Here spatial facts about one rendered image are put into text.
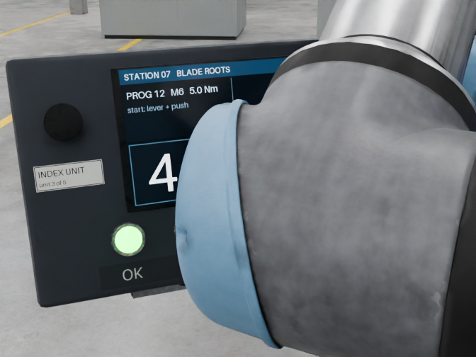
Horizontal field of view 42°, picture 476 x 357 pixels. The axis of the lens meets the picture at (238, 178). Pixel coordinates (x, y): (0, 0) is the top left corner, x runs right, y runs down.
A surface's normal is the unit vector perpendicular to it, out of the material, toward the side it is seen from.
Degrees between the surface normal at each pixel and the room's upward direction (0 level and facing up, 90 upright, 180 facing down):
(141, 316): 0
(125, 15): 90
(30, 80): 75
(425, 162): 29
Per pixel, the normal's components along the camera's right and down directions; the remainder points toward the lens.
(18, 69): 0.30, 0.10
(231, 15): -0.12, 0.37
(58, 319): -0.01, -0.93
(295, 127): -0.35, -0.66
